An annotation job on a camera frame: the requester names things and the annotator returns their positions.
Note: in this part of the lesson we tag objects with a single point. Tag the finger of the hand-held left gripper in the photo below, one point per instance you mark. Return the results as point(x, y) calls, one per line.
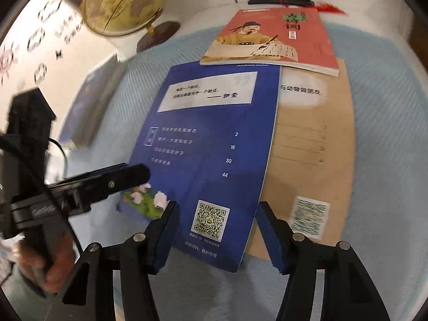
point(120, 180)

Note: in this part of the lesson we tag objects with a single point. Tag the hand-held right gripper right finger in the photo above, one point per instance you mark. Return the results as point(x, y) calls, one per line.
point(272, 239)

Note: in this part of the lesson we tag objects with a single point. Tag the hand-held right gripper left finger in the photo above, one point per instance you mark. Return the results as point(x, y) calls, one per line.
point(167, 235)

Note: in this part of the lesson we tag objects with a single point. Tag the stack of thin books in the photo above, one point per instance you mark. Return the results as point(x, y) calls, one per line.
point(90, 107)

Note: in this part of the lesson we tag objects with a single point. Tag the tan book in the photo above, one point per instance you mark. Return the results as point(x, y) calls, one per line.
point(311, 160)

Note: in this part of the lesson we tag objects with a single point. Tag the blue book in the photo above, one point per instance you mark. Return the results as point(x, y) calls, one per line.
point(207, 133)

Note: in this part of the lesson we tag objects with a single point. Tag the coral red scholar book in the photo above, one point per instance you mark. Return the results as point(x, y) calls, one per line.
point(267, 36)

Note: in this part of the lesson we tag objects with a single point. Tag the person's left hand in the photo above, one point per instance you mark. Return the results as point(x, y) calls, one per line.
point(30, 264)

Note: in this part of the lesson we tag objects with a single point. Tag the light blue quilted mat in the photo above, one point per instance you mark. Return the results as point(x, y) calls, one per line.
point(384, 174)

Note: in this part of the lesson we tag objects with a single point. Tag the yellow globe on wooden base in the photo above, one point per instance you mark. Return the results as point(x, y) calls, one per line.
point(120, 3)

